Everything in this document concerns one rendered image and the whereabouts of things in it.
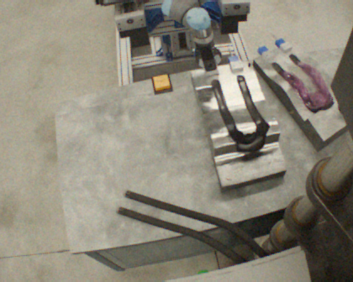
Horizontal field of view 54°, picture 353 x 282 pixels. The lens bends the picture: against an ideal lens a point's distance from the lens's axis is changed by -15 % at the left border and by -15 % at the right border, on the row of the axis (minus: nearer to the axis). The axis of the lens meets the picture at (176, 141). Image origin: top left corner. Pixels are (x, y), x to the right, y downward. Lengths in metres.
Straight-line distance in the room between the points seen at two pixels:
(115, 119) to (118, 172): 0.24
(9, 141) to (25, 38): 1.02
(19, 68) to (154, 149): 1.87
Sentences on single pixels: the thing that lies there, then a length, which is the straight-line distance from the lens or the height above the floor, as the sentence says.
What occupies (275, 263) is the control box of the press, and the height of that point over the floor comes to 1.47.
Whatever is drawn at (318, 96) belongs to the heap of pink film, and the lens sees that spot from 1.66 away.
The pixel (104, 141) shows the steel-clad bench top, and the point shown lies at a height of 0.80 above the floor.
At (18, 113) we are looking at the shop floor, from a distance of 2.94.
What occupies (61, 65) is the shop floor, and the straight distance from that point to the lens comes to 3.03.
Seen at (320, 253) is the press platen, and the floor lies 1.29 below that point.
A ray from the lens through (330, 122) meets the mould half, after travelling 1.59.
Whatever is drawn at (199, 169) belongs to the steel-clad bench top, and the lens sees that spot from 1.54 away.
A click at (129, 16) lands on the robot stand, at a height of 0.99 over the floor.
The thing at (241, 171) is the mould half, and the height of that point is 0.86.
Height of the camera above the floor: 2.23
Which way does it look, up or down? 64 degrees down
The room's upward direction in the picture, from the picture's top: 9 degrees counter-clockwise
